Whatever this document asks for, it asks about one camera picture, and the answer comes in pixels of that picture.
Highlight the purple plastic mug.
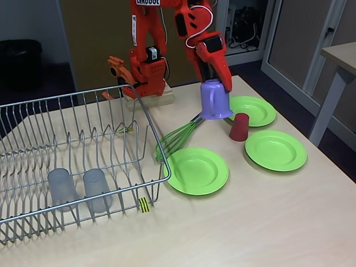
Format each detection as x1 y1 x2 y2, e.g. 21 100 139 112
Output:
200 79 233 121

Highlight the green plastic plate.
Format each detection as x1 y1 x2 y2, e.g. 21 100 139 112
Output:
167 147 230 197
244 130 308 172
228 96 277 128

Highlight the red plastic cup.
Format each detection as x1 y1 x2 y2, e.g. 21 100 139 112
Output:
229 113 250 142

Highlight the green whisk metal handle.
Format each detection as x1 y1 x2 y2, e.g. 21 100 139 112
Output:
155 112 206 162

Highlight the grey translucent plastic cup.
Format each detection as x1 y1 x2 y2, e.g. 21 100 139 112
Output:
47 168 77 212
83 169 113 214

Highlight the white open cabinet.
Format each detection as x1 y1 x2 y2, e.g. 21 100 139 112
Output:
214 0 276 70

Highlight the black electronics in cabinet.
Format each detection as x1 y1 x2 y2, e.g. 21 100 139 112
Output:
232 7 264 42

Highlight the wooden base block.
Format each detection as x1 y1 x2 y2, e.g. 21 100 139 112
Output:
124 85 175 112

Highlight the white framed sliding door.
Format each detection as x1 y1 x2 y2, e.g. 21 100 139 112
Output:
261 0 356 134

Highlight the orange table clamp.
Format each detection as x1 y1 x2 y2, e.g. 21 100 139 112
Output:
101 55 140 100

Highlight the beige side table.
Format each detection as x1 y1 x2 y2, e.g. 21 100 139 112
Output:
308 41 356 147

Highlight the brown board panel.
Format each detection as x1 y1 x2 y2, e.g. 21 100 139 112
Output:
60 0 218 90

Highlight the white cable in cabinet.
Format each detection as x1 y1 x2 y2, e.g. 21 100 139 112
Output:
229 23 261 51

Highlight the metal wire dish rack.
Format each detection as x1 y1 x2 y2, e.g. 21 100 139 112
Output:
0 85 172 245

